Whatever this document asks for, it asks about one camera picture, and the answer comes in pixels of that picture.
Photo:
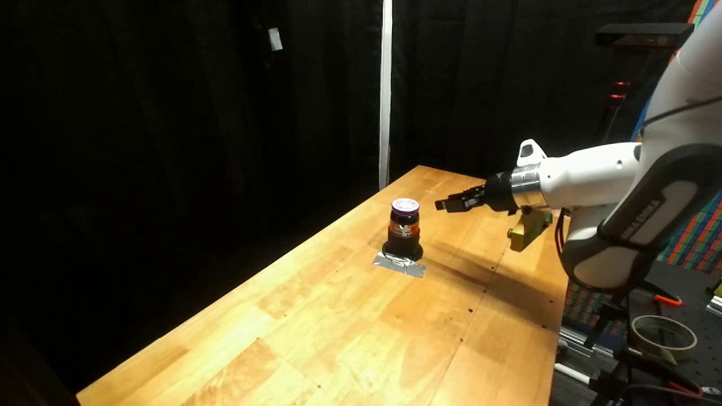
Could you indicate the dark jar with purple lid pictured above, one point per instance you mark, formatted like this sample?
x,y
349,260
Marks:
x,y
404,229

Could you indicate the clear tape roll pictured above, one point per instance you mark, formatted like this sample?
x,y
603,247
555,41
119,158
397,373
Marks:
x,y
661,336

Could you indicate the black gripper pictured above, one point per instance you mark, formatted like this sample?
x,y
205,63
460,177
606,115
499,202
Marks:
x,y
496,194

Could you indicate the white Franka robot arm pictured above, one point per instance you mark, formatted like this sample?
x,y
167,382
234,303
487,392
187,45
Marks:
x,y
645,194

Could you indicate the white paper tag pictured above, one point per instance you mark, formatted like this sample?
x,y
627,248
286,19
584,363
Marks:
x,y
275,39

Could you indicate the yellow-green wrist mount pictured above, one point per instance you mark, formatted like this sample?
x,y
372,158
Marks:
x,y
529,229

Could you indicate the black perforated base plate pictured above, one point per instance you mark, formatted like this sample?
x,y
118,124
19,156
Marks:
x,y
690,290

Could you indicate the black stand with shelf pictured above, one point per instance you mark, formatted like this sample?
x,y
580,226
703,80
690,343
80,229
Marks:
x,y
639,34

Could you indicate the white vertical pole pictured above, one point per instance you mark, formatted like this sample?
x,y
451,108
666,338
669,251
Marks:
x,y
386,74

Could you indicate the aluminium rail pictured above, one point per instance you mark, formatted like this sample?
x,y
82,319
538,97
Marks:
x,y
583,361

